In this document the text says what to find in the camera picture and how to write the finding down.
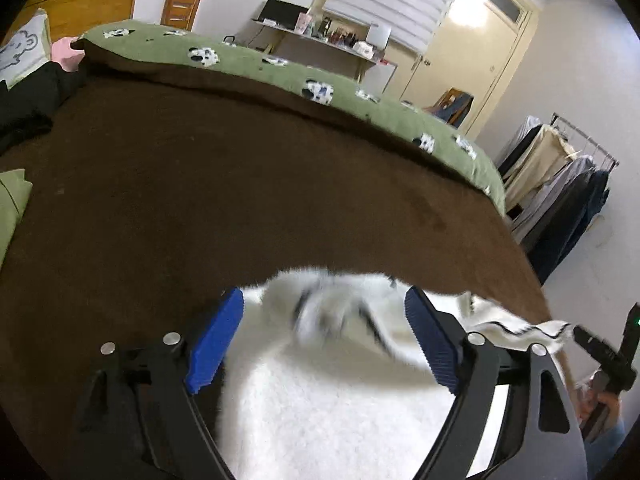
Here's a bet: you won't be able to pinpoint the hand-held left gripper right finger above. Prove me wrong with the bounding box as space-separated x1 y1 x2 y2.
404 285 588 480

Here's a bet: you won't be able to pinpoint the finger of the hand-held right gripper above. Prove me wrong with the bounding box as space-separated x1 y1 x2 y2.
572 326 632 392

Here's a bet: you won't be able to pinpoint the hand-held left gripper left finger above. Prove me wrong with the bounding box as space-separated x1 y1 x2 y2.
70 287 246 480

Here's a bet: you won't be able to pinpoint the white cardigan with black trim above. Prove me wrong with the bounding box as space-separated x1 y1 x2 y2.
215 267 573 480

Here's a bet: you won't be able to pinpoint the black clothes rack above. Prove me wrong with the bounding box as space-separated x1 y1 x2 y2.
550 112 620 171

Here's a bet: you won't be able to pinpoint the chair draped with clothes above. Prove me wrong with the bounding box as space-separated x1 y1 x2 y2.
425 87 475 128

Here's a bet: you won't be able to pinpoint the person's right hand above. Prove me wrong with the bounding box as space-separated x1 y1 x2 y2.
597 391 626 428

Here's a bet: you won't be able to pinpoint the navy hanging hoodie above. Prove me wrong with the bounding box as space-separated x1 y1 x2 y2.
527 170 611 283

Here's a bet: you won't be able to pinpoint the brown fleece blanket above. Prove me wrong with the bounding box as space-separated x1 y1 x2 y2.
0 42 571 480

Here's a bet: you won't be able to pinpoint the grey hanging garment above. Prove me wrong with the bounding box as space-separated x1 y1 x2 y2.
510 155 596 246

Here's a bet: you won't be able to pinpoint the beige hanging garment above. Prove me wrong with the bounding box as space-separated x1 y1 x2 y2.
502 124 576 196

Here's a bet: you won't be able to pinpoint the black hanging garment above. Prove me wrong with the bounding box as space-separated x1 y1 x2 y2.
497 115 541 173

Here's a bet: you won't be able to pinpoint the olive green garment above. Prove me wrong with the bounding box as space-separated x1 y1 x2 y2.
0 169 33 266

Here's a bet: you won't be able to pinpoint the green cow print blanket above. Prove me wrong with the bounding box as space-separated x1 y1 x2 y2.
75 20 507 216

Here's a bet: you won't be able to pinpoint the cream door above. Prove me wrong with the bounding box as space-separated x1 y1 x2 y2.
400 0 541 136

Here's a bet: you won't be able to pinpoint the black cloth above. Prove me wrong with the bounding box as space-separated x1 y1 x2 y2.
0 62 88 153

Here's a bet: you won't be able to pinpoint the white desk with wooden legs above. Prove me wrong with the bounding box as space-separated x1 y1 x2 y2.
250 19 381 83

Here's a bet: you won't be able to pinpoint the row of cosmetic bottles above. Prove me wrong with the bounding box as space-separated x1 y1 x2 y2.
320 17 358 47

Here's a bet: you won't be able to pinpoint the pink cloth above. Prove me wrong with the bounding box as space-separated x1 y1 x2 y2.
51 36 86 72

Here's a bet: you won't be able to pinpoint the wooden chair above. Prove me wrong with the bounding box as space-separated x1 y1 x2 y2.
161 0 202 32

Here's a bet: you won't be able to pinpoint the black monitor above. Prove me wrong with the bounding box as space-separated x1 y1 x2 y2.
260 0 308 28

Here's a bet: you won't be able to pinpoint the white window blinds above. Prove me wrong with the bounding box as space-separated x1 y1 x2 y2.
322 0 476 53

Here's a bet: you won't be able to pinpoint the bear print pillow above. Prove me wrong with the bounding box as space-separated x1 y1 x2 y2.
0 8 53 91

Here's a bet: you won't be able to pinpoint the wooden headboard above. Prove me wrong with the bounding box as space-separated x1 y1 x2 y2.
2 0 138 46

